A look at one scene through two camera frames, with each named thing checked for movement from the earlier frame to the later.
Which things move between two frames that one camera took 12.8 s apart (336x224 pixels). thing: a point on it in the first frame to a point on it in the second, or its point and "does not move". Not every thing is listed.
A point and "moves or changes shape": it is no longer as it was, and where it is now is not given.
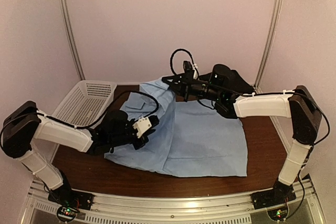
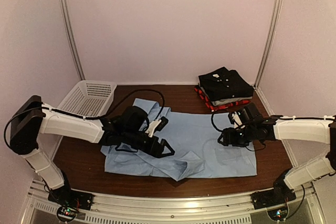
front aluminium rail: x=175 y=208 does not move
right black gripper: x=176 y=78 to x=229 y=138
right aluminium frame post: x=273 y=29 does not move
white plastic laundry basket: x=86 y=104 does not move
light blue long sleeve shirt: x=191 y=139 moves or changes shape
